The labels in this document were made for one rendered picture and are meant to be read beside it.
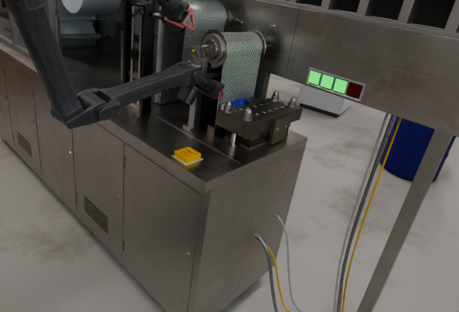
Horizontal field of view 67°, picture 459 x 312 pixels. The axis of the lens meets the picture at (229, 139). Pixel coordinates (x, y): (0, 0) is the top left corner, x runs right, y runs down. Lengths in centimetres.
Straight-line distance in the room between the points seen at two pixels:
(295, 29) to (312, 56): 14
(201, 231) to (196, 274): 21
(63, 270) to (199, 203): 108
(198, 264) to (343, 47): 101
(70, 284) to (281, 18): 165
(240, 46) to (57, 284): 148
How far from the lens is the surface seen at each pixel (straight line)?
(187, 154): 125
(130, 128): 148
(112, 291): 201
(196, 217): 129
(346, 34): 146
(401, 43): 139
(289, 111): 152
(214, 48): 139
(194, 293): 152
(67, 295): 203
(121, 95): 104
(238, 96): 153
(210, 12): 163
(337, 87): 148
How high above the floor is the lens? 151
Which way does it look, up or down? 25 degrees down
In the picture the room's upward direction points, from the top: 9 degrees clockwise
